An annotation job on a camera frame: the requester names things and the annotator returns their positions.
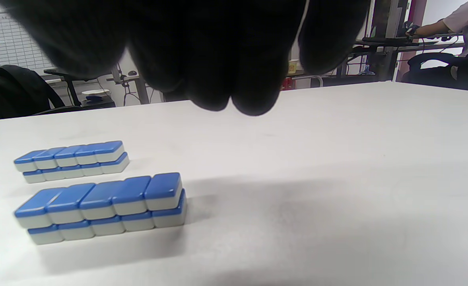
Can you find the grey background desk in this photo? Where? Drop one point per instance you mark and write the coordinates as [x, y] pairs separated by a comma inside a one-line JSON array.
[[94, 97]]

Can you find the blue mahjong tile wall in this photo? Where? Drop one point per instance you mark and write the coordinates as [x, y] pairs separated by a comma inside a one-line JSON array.
[[74, 157], [98, 198]]

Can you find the person's right hand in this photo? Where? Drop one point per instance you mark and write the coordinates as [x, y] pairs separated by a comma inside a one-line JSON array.
[[202, 43]]

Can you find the black office chair chrome base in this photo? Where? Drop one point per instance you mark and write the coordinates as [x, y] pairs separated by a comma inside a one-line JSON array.
[[11, 91]]

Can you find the cluttered equipment desk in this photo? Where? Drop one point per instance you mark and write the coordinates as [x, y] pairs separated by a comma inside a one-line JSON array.
[[385, 41]]

